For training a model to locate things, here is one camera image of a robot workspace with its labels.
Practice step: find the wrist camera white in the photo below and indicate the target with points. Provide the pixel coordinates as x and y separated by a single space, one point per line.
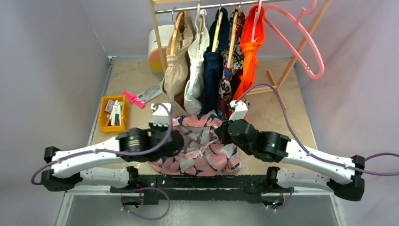
161 114
238 110

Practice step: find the pink shark print shorts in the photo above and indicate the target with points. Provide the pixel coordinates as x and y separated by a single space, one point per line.
203 154

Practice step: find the navy shorts on hanger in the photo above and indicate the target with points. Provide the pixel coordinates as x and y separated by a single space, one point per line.
219 40

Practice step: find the orange hanger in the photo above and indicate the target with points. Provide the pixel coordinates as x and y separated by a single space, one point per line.
176 34

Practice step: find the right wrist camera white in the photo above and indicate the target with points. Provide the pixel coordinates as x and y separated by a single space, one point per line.
238 110

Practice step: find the patterned shorts on hanger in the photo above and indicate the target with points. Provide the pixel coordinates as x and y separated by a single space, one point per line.
232 64

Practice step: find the round drawer cabinet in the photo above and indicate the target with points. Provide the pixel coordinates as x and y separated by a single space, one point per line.
154 60

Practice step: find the wooden clothes rack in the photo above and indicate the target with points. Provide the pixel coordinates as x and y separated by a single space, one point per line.
295 20

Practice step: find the beige shorts on hanger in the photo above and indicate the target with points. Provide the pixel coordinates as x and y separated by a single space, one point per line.
177 71

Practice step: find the printed flat package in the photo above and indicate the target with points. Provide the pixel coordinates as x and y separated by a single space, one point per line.
150 93

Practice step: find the orange shorts on hanger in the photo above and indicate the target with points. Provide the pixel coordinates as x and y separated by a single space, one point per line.
251 39

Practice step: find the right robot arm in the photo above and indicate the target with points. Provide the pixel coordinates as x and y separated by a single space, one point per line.
322 170

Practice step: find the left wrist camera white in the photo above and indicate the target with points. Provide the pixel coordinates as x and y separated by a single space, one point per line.
161 114

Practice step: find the pink plastic clip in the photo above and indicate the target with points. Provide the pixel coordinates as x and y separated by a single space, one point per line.
133 99

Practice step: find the white shorts on hanger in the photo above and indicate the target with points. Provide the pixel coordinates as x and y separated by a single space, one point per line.
195 84

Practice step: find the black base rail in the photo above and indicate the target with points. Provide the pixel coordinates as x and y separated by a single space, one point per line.
252 189

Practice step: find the yellow plastic bin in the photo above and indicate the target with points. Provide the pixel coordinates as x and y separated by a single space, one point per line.
113 114

